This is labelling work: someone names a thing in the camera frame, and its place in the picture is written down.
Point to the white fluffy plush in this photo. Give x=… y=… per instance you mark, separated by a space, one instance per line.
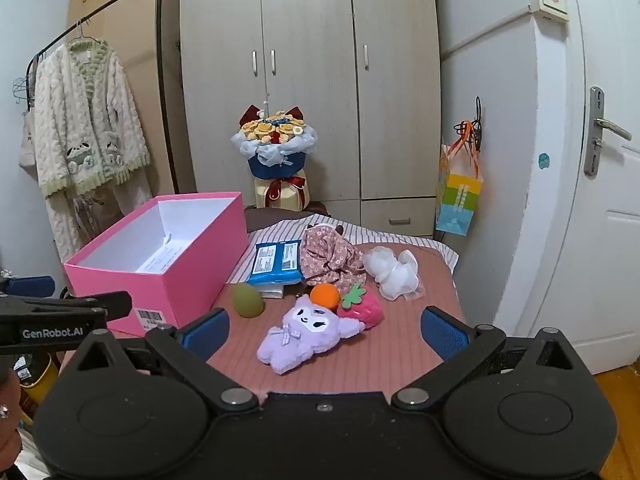
x=392 y=272

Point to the green egg-shaped toy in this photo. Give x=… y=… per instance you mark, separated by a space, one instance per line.
x=247 y=301

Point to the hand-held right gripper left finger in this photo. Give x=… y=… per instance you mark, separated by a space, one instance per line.
x=205 y=334

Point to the white pack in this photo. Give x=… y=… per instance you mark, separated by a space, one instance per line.
x=272 y=291

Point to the purple plush toy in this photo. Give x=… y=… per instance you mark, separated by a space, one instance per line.
x=310 y=330

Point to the white tote bag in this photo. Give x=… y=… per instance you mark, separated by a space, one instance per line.
x=27 y=150

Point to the person's left hand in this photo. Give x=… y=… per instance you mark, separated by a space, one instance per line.
x=9 y=425

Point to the strawberry plush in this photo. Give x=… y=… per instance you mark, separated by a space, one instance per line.
x=362 y=310

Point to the cream knitted cardigan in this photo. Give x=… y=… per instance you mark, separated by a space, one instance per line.
x=75 y=110

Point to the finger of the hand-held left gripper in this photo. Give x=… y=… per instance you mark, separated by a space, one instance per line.
x=110 y=305
x=30 y=287

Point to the beige wall box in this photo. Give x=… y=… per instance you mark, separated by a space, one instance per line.
x=549 y=0

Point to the yellow flower bouquet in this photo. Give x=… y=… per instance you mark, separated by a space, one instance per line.
x=275 y=135

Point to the white printed paper sheet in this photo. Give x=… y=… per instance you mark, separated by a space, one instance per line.
x=160 y=260

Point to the beige wooden wardrobe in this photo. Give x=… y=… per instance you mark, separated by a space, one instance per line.
x=310 y=60

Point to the pink cardboard box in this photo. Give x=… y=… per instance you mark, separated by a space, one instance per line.
x=165 y=295

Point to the round teal sticker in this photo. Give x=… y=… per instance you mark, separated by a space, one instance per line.
x=544 y=160

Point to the orange ball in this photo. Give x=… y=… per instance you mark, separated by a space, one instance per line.
x=325 y=296

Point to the white door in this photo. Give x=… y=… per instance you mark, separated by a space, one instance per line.
x=615 y=260

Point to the pink floral cloth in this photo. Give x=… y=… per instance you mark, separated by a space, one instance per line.
x=330 y=257

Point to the light wooden board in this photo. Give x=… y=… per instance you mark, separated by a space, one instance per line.
x=135 y=20

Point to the colourful paper gift bag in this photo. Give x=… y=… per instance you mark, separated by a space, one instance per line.
x=457 y=200

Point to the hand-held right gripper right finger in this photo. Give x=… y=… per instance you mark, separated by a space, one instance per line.
x=444 y=334

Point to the blue wet wipes pack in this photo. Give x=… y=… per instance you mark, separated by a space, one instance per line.
x=275 y=262

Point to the black wall hook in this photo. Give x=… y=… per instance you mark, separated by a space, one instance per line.
x=479 y=115

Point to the black metal clothes rack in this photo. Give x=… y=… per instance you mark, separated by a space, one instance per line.
x=159 y=60

